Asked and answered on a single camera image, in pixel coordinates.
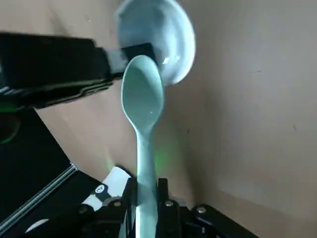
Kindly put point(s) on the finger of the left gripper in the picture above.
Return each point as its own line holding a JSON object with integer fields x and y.
{"x": 133, "y": 50}

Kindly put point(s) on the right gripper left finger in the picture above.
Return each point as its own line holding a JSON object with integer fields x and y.
{"x": 109, "y": 218}

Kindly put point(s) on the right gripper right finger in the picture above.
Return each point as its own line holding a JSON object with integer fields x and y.
{"x": 178, "y": 220}

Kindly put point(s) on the small white crucible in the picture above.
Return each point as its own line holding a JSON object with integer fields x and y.
{"x": 178, "y": 37}

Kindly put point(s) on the small pale green spoon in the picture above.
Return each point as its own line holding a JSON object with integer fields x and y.
{"x": 142, "y": 99}

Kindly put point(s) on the aluminium frame profile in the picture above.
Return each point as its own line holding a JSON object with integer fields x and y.
{"x": 44, "y": 193}

